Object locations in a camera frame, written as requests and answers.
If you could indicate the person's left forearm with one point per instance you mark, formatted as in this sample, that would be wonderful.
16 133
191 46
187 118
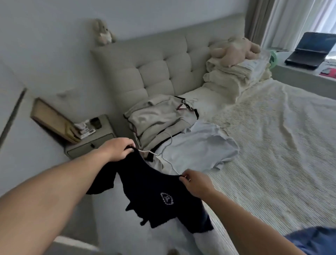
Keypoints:
47 205

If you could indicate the beige curtain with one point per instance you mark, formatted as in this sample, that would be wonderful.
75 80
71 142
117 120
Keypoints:
256 18

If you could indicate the navy Vacation logo t-shirt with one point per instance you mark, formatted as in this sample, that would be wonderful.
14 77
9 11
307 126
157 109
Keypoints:
157 189

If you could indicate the white wardrobe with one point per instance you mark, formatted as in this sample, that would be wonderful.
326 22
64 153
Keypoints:
8 105

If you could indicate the beige nightstand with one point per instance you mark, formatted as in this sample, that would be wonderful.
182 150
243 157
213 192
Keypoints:
89 147

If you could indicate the person's right forearm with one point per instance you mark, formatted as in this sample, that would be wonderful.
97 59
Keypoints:
249 228

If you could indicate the cream teddy bear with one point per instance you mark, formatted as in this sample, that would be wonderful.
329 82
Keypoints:
103 32

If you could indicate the beige plush toy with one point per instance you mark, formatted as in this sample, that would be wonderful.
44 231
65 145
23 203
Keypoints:
233 51

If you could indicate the black cup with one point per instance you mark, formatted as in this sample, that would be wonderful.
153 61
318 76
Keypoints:
95 123

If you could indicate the white sheer curtain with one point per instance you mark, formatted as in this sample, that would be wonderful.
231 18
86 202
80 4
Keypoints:
294 18

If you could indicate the grey sweater red stitching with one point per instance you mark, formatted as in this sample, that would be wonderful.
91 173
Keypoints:
157 118

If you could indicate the stack of white bedding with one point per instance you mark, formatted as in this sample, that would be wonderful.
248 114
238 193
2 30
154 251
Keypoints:
236 78

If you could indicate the grey tufted headboard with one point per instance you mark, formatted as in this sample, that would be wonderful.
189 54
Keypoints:
162 73

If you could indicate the person's right hand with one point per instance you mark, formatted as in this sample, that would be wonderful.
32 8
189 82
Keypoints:
198 184

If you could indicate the blue denim shirt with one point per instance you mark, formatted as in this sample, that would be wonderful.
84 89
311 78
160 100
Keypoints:
315 239

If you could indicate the white zip polo shirt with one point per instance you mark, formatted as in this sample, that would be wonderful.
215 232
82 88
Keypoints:
199 147

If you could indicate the bed with white bedspread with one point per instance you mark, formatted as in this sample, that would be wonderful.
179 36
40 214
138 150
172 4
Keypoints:
275 157

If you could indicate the black laptop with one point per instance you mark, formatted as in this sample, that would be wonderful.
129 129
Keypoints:
312 47

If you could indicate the small green fan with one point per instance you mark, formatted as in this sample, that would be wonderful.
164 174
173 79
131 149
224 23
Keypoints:
273 59

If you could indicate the white bay window ledge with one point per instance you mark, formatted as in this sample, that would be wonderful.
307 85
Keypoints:
296 76

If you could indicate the person's left hand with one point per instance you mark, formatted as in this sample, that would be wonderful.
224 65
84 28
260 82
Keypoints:
118 149

